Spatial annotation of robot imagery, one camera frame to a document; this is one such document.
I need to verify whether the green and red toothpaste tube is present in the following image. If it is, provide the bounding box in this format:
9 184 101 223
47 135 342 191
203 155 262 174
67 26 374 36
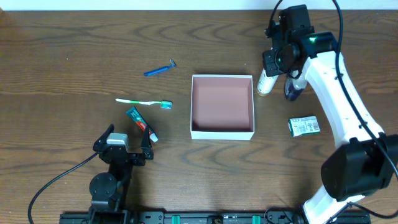
126 106 159 142

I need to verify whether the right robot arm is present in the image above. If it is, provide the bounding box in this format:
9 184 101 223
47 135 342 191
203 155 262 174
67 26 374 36
263 29 397 223

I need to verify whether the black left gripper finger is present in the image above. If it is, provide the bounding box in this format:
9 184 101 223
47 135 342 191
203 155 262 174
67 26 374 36
141 126 154 160
93 124 114 152

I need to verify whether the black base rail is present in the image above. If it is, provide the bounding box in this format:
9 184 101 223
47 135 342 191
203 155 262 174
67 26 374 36
58 210 371 224

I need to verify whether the clear and blue pump bottle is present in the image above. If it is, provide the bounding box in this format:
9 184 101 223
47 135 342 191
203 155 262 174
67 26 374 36
284 70 308 101

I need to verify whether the white Pantene tube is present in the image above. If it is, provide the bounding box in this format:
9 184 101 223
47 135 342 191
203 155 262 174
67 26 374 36
257 69 278 96

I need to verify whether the green and white soap box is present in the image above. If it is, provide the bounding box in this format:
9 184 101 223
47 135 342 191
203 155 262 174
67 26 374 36
288 116 320 137

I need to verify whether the white box with pink interior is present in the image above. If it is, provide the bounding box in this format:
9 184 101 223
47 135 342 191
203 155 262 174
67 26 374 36
190 74 255 141

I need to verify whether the green and white toothbrush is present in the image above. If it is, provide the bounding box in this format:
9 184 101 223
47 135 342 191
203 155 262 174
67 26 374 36
115 98 172 110

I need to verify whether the blue disposable razor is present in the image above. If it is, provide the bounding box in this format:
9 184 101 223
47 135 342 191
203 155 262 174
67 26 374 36
144 59 177 77

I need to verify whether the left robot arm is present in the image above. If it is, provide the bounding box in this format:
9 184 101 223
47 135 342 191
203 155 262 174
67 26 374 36
88 124 154 223

